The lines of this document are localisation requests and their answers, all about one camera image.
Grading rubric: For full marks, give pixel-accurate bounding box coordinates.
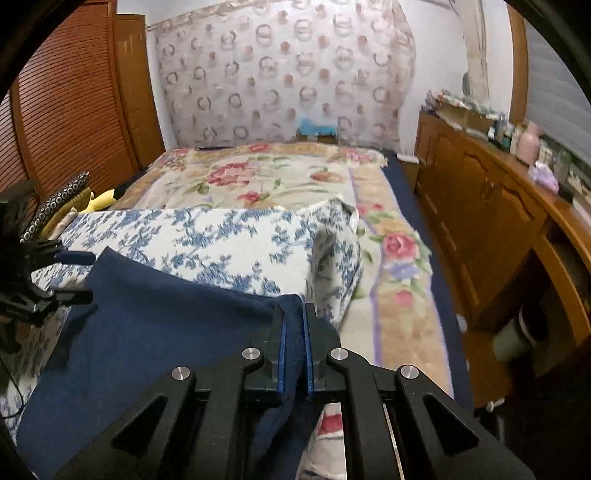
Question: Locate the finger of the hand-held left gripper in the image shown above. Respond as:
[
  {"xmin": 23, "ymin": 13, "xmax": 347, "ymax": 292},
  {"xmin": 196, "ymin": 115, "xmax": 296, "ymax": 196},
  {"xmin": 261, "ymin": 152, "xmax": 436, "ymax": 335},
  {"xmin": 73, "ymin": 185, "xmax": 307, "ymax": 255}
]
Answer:
[
  {"xmin": 9, "ymin": 287, "xmax": 94, "ymax": 311},
  {"xmin": 21, "ymin": 239, "xmax": 95, "ymax": 269}
]

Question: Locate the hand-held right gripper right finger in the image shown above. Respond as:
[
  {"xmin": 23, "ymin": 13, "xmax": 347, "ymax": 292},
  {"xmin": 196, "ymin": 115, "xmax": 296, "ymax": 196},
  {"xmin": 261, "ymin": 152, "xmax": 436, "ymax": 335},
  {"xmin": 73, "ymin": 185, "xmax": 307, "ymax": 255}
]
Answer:
[{"xmin": 302, "ymin": 302, "xmax": 539, "ymax": 480}]

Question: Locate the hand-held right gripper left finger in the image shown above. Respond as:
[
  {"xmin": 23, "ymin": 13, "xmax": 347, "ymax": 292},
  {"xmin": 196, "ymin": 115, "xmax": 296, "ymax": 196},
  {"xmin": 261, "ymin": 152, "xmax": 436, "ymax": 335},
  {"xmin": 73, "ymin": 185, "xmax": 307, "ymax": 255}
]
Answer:
[{"xmin": 53, "ymin": 302, "xmax": 289, "ymax": 480}]

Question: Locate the navy printed t-shirt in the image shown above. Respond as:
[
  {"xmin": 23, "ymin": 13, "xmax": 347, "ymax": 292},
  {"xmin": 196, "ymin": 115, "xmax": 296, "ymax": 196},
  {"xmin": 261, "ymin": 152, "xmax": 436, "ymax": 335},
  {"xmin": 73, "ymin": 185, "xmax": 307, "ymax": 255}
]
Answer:
[{"xmin": 16, "ymin": 247, "xmax": 334, "ymax": 480}]

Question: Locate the dark medallion patterned cushion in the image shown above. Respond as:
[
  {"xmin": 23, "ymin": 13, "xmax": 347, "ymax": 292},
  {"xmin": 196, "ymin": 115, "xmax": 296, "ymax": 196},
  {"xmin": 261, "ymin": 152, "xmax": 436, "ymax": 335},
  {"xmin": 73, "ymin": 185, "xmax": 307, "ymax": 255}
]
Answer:
[{"xmin": 21, "ymin": 171, "xmax": 91, "ymax": 243}]

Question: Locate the yellow cloth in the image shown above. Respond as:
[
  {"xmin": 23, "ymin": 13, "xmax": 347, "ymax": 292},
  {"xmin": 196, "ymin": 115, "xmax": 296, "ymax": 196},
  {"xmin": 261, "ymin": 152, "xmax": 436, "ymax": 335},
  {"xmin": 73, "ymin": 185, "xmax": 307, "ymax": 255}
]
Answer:
[{"xmin": 85, "ymin": 188, "xmax": 122, "ymax": 214}]

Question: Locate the blue floral white pillow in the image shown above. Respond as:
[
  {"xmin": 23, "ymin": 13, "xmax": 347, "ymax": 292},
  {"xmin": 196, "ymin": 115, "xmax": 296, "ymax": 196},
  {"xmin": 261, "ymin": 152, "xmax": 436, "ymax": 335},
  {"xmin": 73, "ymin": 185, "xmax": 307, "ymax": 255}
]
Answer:
[{"xmin": 0, "ymin": 196, "xmax": 366, "ymax": 418}]

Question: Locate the wooden louvered wardrobe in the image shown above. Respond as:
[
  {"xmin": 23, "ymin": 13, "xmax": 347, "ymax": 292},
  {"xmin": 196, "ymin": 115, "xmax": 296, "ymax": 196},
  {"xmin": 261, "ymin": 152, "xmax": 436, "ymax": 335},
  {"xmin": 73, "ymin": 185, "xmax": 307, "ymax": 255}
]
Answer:
[{"xmin": 0, "ymin": 0, "xmax": 165, "ymax": 205}]

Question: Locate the navy bed sheet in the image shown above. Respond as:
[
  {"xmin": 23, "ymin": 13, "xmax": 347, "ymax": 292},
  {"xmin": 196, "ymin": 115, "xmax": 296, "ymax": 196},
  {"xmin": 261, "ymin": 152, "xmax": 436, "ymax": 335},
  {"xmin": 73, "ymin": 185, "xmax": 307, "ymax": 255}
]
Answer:
[{"xmin": 382, "ymin": 151, "xmax": 475, "ymax": 408}]

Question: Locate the rose floral blanket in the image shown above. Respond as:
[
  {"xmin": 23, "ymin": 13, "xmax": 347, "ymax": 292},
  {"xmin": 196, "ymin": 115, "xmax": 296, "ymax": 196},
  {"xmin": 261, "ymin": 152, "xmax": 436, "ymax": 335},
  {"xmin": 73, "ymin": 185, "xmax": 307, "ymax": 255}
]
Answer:
[{"xmin": 113, "ymin": 141, "xmax": 455, "ymax": 480}]

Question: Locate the grey round bin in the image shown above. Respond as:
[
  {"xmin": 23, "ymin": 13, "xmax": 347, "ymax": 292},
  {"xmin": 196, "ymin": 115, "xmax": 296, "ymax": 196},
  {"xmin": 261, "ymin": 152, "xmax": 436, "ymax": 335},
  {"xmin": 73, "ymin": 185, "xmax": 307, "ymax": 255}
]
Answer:
[{"xmin": 492, "ymin": 318, "xmax": 551, "ymax": 361}]

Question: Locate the blue box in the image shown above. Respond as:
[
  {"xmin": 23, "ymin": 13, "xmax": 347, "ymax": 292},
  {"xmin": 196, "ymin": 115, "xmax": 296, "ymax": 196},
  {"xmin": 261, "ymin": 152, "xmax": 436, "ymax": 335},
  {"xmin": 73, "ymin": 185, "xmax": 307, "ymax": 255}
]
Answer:
[{"xmin": 295, "ymin": 116, "xmax": 339, "ymax": 144}]

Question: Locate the wooden cabinet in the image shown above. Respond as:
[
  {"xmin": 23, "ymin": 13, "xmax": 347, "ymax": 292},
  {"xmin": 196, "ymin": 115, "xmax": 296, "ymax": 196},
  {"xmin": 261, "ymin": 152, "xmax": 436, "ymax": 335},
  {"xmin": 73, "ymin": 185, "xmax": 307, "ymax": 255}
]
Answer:
[{"xmin": 413, "ymin": 108, "xmax": 591, "ymax": 408}]

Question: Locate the circle patterned curtain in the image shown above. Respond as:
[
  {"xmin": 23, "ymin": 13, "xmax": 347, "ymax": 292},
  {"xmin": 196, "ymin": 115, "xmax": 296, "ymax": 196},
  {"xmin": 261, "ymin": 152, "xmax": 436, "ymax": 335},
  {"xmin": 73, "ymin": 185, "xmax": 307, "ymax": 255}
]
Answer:
[{"xmin": 150, "ymin": 0, "xmax": 417, "ymax": 151}]

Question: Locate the cardboard box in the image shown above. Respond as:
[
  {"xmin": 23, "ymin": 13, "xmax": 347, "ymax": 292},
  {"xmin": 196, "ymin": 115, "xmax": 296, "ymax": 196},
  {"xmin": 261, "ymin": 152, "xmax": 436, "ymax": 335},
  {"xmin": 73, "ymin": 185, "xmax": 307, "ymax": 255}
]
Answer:
[{"xmin": 434, "ymin": 98, "xmax": 491, "ymax": 136}]

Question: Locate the purple soft item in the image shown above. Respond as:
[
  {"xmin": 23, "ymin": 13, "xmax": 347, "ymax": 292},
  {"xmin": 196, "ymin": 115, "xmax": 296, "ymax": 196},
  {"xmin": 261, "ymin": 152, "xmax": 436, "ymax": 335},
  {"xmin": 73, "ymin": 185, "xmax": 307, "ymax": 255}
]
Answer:
[{"xmin": 529, "ymin": 162, "xmax": 561, "ymax": 195}]

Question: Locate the pink bottle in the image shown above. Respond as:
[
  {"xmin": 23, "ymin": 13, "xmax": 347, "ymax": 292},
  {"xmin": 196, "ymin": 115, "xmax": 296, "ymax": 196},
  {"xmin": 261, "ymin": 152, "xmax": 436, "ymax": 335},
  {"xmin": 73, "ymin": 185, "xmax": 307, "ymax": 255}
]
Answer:
[{"xmin": 516, "ymin": 121, "xmax": 542, "ymax": 166}]

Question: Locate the beige hanging cloth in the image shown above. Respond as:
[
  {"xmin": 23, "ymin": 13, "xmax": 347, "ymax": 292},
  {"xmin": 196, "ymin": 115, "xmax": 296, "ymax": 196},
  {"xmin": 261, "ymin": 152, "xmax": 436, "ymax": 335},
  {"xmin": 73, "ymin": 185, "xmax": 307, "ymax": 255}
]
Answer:
[{"xmin": 462, "ymin": 0, "xmax": 491, "ymax": 103}]

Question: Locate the grey window blind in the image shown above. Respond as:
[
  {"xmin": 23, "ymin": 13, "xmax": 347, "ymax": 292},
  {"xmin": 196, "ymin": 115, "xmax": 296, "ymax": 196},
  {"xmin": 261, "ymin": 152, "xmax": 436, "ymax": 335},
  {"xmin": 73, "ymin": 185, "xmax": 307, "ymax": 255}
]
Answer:
[{"xmin": 524, "ymin": 18, "xmax": 591, "ymax": 154}]

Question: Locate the wooden window frame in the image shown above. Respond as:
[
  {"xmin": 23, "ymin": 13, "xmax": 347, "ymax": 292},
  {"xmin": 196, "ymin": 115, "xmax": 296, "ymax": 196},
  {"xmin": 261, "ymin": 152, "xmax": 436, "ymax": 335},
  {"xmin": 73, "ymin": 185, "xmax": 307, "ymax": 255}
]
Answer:
[{"xmin": 507, "ymin": 4, "xmax": 530, "ymax": 126}]

